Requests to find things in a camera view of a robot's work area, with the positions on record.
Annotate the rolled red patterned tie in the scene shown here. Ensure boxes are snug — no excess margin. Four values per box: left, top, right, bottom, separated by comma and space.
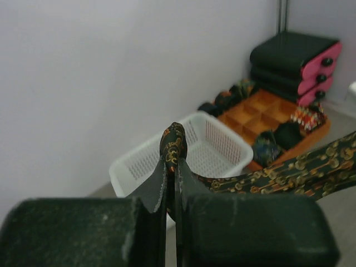
290, 102, 327, 134

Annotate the rolled green tie back-right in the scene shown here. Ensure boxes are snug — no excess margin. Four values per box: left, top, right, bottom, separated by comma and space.
229, 79, 259, 100

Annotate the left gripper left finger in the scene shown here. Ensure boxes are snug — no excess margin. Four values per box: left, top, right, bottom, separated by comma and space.
130, 157, 168, 266

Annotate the white plastic basket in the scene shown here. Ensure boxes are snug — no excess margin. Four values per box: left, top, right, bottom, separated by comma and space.
109, 112, 253, 197

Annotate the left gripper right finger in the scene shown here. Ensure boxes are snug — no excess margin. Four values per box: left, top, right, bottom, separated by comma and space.
174, 159, 210, 266

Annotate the black pink drawer unit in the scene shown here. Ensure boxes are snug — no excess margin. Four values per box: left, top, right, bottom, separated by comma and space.
250, 32, 342, 106

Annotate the rolled black tie back-left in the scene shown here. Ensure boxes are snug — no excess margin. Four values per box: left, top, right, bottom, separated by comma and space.
197, 102, 222, 117

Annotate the black key-pattern tie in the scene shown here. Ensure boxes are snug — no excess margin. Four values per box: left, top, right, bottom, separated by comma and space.
159, 122, 355, 222

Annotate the rolled orange-black tie back-middle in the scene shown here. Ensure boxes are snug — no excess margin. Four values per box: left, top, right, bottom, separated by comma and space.
215, 91, 236, 111

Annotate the rolled plain black tie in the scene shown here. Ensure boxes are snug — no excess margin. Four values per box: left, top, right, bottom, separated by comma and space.
274, 122, 303, 150

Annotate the rolled blue floral tie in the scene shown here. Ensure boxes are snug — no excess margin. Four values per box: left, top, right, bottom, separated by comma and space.
252, 130, 283, 167

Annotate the orange compartment tray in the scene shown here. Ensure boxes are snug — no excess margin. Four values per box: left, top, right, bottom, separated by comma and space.
218, 90, 331, 164

